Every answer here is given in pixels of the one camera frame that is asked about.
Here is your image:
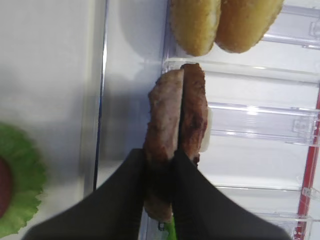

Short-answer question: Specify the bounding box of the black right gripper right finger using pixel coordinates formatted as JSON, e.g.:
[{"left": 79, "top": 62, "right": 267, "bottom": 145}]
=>
[{"left": 171, "top": 149, "right": 290, "bottom": 240}]

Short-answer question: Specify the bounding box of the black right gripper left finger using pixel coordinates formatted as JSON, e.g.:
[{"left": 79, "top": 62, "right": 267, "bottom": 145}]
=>
[{"left": 23, "top": 149, "right": 145, "bottom": 240}]

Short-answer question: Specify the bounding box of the brown meat patty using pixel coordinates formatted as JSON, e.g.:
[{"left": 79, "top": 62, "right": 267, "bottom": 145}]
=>
[
  {"left": 178, "top": 63, "right": 208, "bottom": 166},
  {"left": 143, "top": 69, "right": 184, "bottom": 223}
]

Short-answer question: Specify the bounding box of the large lettuce leaf in rack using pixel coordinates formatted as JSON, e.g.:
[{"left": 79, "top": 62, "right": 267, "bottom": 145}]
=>
[{"left": 164, "top": 217, "right": 177, "bottom": 240}]

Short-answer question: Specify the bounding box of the lettuce leaf on tray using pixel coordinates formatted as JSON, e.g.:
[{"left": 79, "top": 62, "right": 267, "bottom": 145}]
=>
[{"left": 0, "top": 122, "right": 47, "bottom": 238}]

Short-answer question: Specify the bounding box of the tomato slice on tray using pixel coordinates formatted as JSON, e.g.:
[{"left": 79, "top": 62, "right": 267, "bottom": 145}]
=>
[{"left": 0, "top": 157, "right": 13, "bottom": 217}]

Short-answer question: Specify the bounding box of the red straw rod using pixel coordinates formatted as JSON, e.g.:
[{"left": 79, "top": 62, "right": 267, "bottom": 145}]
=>
[{"left": 293, "top": 84, "right": 320, "bottom": 240}]

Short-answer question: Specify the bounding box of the right clear acrylic rack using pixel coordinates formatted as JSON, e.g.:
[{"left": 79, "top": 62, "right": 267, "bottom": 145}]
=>
[{"left": 97, "top": 0, "right": 320, "bottom": 240}]

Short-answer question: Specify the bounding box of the left top bun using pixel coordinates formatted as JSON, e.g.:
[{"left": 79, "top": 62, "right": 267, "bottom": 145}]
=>
[{"left": 170, "top": 0, "right": 221, "bottom": 57}]

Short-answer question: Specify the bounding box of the bun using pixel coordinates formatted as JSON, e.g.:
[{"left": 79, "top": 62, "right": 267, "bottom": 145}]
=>
[
  {"left": 215, "top": 0, "right": 283, "bottom": 54},
  {"left": 170, "top": 0, "right": 221, "bottom": 57}
]

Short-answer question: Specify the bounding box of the right top bun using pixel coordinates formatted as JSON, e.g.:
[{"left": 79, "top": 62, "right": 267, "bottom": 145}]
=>
[{"left": 215, "top": 0, "right": 283, "bottom": 54}]

